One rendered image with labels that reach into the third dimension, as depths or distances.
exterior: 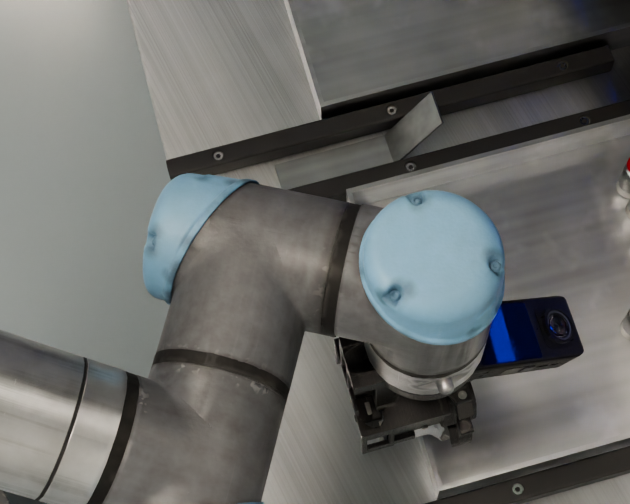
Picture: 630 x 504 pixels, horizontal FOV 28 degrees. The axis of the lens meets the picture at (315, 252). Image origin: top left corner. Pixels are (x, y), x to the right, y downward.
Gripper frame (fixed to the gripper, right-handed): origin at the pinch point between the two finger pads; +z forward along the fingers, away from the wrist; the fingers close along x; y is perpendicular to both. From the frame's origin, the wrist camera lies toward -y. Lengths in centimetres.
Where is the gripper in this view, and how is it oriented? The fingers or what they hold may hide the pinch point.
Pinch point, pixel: (439, 410)
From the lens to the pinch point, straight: 98.0
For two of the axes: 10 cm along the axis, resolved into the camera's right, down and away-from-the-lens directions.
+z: 0.4, 3.6, 9.3
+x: 2.6, 9.0, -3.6
